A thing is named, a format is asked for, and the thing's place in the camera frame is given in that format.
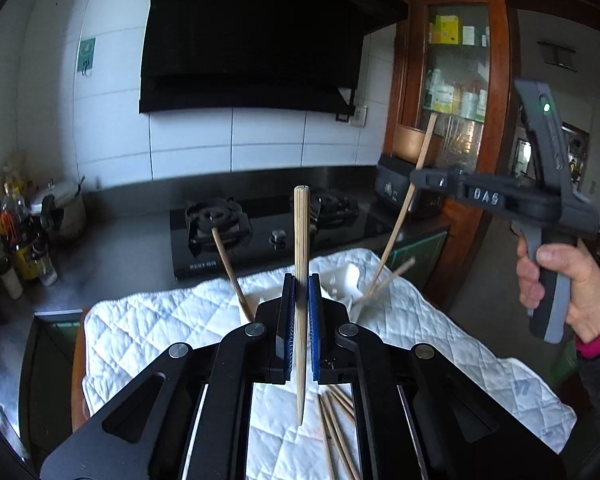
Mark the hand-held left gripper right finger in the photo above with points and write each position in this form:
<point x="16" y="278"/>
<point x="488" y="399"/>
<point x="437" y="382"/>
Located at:
<point x="314" y="327"/>

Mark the black kitchen appliance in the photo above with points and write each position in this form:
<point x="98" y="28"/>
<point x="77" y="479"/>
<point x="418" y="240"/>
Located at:
<point x="392" y="185"/>

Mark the brown wooden glass cabinet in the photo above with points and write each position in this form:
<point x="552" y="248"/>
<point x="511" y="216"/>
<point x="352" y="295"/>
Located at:
<point x="405" y="60"/>

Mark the green adhesive wall hook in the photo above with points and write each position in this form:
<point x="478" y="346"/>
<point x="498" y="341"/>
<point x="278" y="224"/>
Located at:
<point x="86" y="52"/>

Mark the metal pressure cooker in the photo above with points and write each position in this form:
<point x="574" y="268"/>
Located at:
<point x="67" y="210"/>

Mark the small glass jar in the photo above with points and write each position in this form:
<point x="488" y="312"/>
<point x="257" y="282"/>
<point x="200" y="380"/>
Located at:
<point x="48" y="272"/>

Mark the white plastic utensil holder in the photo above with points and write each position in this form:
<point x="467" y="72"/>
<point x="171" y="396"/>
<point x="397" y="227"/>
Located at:
<point x="347" y="280"/>

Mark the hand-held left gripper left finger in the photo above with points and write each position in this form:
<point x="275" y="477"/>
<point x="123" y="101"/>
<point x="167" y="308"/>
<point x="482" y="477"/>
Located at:
<point x="290" y="325"/>

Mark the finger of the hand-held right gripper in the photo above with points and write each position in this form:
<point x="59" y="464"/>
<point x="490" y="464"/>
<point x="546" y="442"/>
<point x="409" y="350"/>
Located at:
<point x="432" y="180"/>

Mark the white shaker black lid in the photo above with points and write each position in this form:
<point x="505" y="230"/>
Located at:
<point x="11" y="280"/>

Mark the black gas stove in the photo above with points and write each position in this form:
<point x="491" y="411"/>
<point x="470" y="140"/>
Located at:
<point x="205" y="255"/>

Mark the white wall socket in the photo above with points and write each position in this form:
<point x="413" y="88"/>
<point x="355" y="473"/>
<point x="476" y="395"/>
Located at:
<point x="360" y="115"/>

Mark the yellow box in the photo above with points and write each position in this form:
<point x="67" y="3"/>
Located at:
<point x="446" y="29"/>

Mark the tan wooden chopstick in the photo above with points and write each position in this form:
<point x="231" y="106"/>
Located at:
<point x="397" y="230"/>
<point x="301" y="240"/>
<point x="390" y="275"/>
<point x="227" y="265"/>

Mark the white quilted mat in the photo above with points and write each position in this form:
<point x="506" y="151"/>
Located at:
<point x="145" y="330"/>

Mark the green base cabinet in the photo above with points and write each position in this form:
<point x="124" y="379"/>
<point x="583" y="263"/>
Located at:
<point x="50" y="370"/>
<point x="425" y="255"/>

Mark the bunch of wooden chopsticks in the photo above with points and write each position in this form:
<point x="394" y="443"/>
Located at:
<point x="337" y="435"/>

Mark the wooden table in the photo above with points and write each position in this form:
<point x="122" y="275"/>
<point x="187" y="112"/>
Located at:
<point x="78" y="360"/>

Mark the copper coloured pot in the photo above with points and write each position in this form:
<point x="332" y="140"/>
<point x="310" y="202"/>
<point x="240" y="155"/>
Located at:
<point x="407" y="142"/>

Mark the black range hood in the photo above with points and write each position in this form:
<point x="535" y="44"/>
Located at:
<point x="250" y="35"/>

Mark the dark wall bracket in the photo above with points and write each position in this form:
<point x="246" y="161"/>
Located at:
<point x="557" y="55"/>

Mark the person's right hand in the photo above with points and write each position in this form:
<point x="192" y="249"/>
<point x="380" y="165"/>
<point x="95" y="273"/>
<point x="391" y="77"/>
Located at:
<point x="587" y="300"/>

